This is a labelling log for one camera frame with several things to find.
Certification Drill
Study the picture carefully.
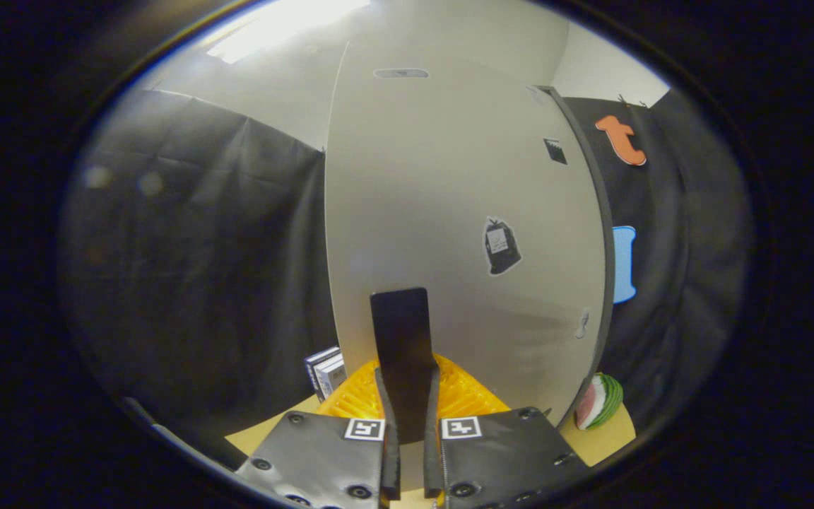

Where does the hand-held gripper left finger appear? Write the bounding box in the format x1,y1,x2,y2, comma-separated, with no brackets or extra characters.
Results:
234,357,403,509

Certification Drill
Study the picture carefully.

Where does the black backdrop cloth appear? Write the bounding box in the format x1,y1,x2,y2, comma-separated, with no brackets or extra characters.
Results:
57,85,754,467

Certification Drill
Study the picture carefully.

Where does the toy watermelon slice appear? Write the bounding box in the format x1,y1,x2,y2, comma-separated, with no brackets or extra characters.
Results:
575,373,624,431

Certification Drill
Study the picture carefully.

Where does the dark blue book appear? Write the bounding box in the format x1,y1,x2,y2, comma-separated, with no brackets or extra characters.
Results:
304,346,341,397

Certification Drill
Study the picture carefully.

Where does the white shoe cabinet door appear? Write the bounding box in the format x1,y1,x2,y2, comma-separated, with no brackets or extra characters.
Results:
324,39,609,490

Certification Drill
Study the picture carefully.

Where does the black door handle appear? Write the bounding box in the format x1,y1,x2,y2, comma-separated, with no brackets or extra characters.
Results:
370,287,440,445

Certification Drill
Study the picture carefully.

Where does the grey shoe cabinet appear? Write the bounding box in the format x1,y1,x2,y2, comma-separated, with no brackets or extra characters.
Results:
527,85,617,429

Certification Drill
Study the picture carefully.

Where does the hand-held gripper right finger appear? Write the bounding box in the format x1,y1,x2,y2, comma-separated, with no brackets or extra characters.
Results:
423,353,593,509

